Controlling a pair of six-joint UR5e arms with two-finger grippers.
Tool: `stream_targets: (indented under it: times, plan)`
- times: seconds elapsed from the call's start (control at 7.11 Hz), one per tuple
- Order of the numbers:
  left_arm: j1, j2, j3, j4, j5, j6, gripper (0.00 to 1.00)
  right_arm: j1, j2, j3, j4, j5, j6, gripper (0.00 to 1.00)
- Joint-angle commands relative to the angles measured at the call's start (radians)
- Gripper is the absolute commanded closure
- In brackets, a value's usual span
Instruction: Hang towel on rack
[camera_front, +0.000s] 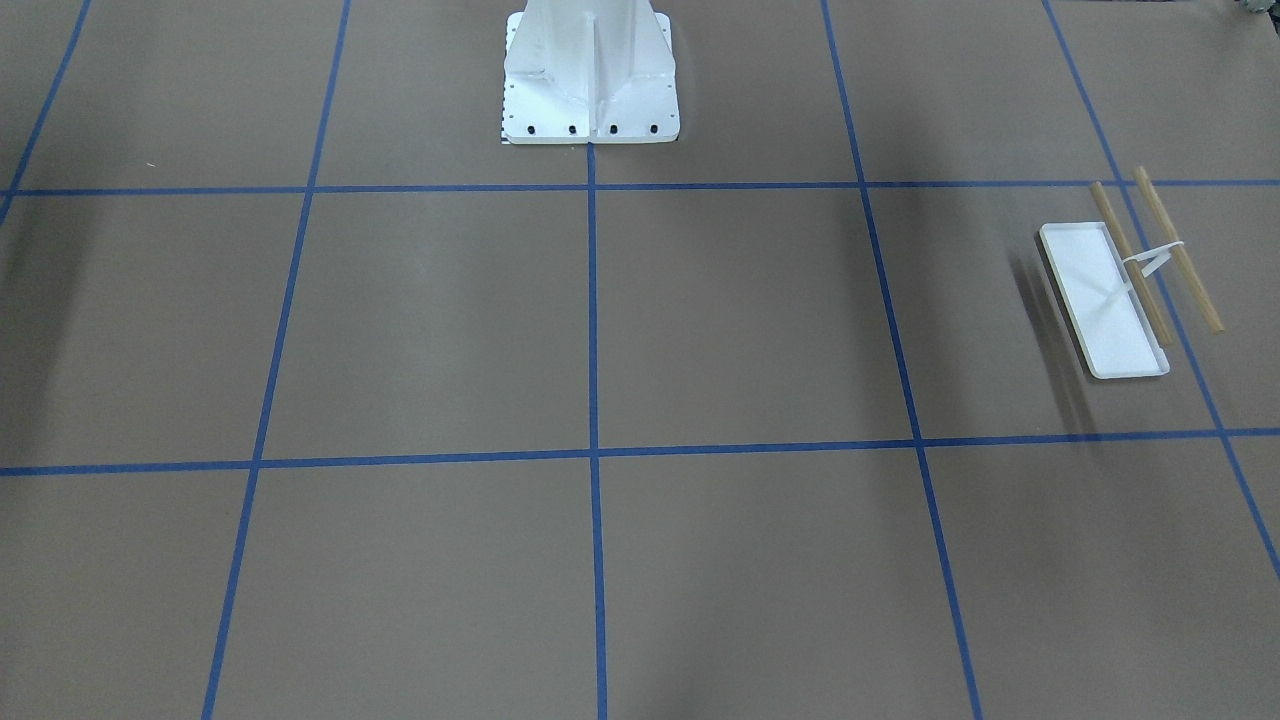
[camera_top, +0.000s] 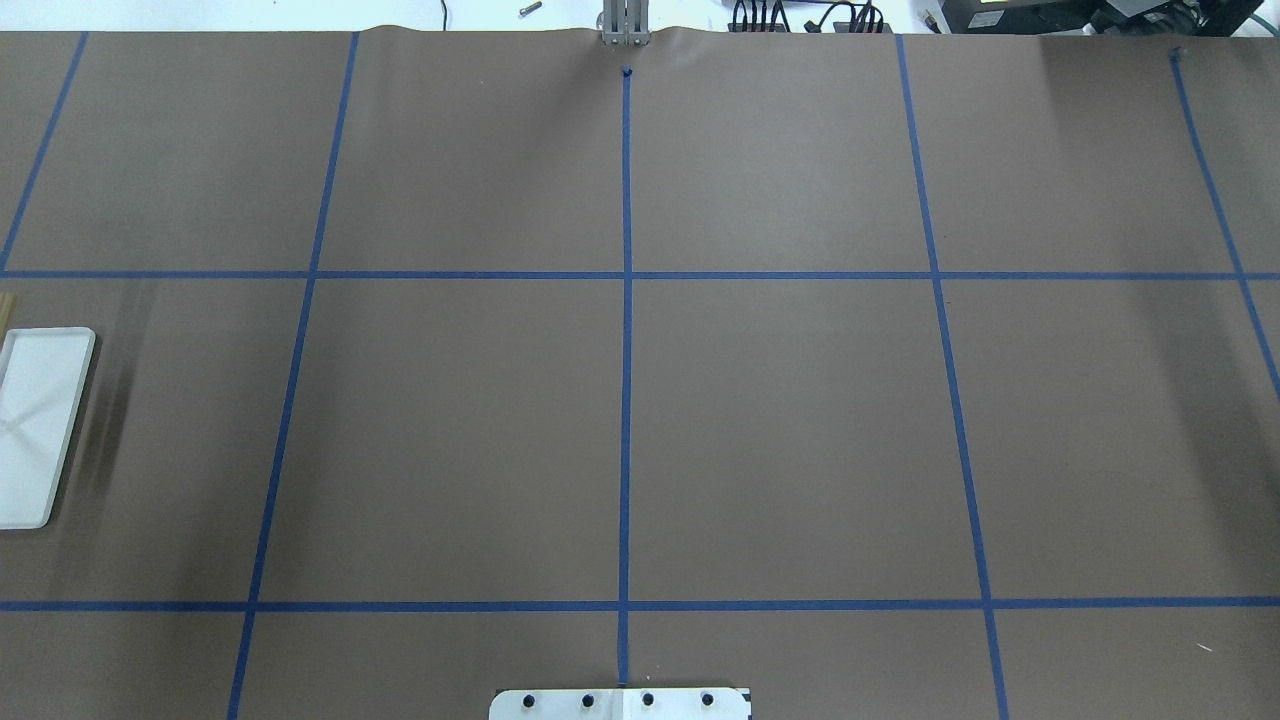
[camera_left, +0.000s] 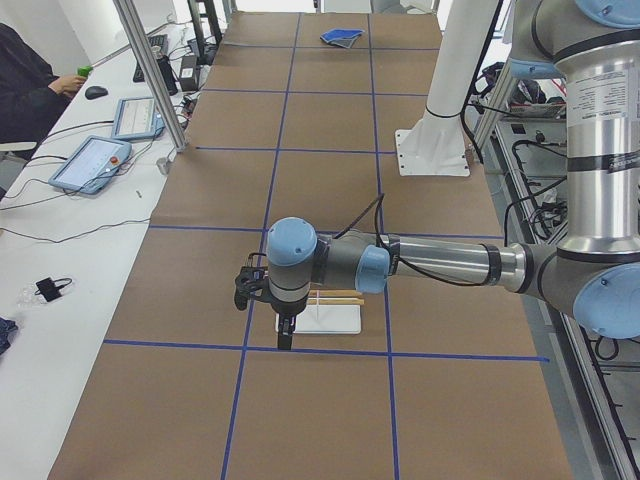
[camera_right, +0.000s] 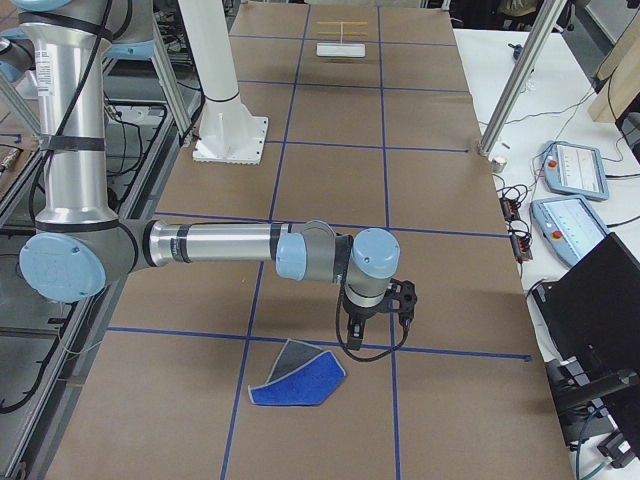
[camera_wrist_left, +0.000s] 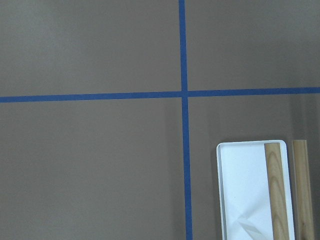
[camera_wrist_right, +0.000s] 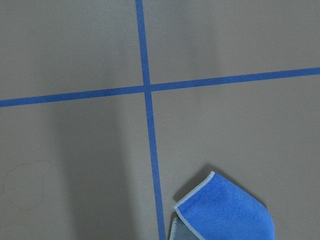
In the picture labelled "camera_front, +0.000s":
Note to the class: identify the white rack base tray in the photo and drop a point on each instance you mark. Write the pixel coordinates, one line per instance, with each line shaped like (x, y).
(1108, 320)

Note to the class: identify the wooden rack rod near tray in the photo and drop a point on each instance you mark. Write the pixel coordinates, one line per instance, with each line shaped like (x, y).
(1156, 319)

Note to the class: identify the wooden rack rod far side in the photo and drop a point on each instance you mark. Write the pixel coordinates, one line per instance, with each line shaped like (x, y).
(1178, 251)

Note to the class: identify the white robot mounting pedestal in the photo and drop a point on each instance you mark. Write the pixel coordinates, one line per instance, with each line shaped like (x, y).
(579, 72)

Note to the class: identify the white rack support bracket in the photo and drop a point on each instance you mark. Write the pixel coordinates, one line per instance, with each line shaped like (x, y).
(1149, 262)

